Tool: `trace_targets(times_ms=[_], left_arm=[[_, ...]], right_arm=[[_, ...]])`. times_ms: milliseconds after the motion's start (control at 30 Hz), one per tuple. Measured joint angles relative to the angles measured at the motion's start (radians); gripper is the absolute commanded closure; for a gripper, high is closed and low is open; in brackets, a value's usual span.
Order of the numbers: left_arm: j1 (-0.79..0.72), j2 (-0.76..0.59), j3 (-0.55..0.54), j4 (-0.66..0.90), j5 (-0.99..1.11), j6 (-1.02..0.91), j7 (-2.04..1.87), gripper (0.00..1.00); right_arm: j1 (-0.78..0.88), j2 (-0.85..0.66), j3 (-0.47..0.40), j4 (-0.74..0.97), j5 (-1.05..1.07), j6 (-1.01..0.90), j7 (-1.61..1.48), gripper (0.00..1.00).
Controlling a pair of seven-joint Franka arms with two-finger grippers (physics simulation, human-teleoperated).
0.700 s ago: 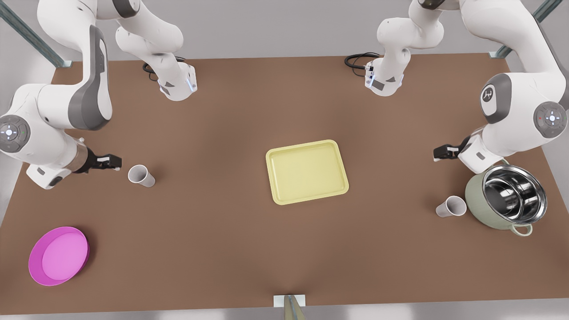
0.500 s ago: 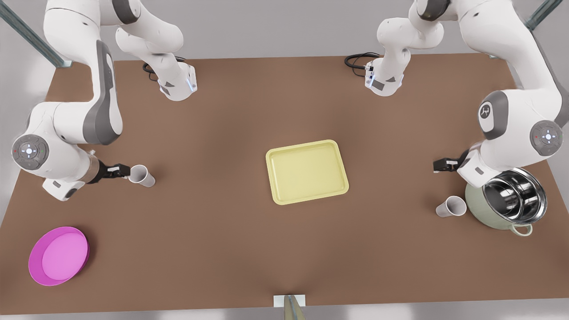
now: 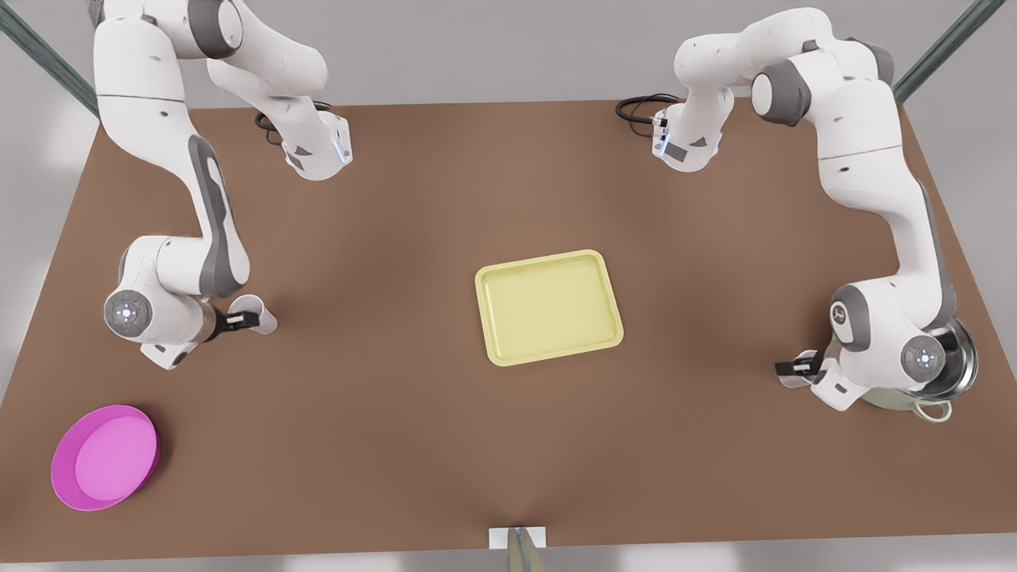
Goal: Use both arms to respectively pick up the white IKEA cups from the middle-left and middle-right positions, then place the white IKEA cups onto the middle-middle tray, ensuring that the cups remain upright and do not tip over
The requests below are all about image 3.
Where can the white IKEA cup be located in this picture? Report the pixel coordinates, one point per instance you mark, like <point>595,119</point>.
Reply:
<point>264,308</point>
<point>789,381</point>

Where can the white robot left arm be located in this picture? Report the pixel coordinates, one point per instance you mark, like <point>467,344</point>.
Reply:
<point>866,167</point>

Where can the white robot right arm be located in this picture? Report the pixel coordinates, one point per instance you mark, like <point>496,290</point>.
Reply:
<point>143,159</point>

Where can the pale yellow rectangular tray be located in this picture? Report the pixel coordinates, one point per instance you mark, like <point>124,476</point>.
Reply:
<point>550,308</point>

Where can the pale green cooking pot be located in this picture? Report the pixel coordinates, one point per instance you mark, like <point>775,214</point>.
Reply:
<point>890,400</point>

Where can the silver steel pot lid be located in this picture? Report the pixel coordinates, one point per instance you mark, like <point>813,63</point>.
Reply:
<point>957,357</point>

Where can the magenta pink round plate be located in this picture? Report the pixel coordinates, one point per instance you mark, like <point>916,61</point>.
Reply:
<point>105,458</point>

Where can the white post foot plate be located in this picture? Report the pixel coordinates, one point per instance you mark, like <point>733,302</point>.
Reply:
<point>497,538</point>

